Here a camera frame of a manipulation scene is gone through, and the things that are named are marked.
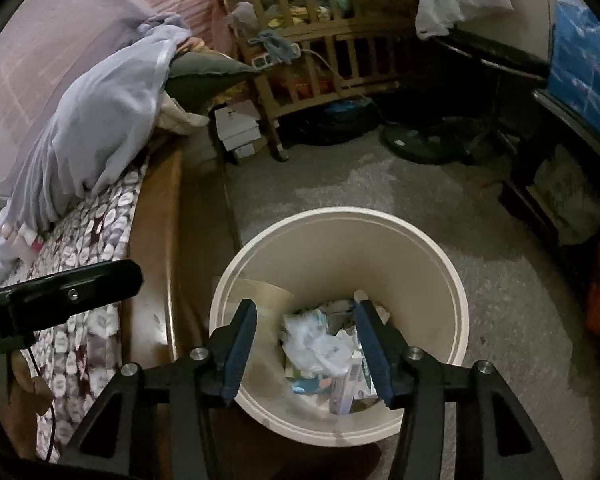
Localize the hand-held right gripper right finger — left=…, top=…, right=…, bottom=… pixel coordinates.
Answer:
left=352, top=299, right=563, bottom=480

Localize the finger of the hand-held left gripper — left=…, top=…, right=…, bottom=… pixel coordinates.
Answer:
left=7, top=259, right=145, bottom=333

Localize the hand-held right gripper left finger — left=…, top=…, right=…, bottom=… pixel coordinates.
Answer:
left=55, top=299, right=258, bottom=480

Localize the white wrapper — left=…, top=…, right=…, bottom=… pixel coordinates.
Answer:
left=280, top=310, right=361, bottom=376

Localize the white plastic bin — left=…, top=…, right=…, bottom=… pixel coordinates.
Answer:
left=209, top=206, right=470, bottom=447

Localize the white bottle pink label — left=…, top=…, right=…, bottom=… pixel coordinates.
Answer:
left=17, top=225, right=43, bottom=261

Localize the brown grey printed fleece blanket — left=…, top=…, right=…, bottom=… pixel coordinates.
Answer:
left=0, top=165, right=148, bottom=461

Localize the cream cloth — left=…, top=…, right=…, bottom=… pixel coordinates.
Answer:
left=152, top=92, right=208, bottom=136

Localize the black round fan base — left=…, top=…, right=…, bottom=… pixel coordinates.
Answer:
left=380, top=117, right=481, bottom=166

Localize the black bag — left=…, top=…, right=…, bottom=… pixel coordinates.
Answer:
left=280, top=100, right=381, bottom=146

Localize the dark green pillow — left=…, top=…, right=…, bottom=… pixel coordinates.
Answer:
left=165, top=50, right=263, bottom=111

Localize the wooden crib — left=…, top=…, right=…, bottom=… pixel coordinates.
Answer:
left=215, top=0, right=421, bottom=161

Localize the blue grey cloth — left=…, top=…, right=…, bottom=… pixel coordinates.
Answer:
left=250, top=30, right=301, bottom=66

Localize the white plastic bag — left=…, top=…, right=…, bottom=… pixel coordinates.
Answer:
left=410, top=0, right=516, bottom=41

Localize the blue plastic sheet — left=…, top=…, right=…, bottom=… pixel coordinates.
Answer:
left=547, top=0, right=600, bottom=136

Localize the wooden bed frame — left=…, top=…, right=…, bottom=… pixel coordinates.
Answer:
left=120, top=132, right=241, bottom=480

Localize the black cable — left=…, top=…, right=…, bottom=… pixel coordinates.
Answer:
left=7, top=337, right=56, bottom=463

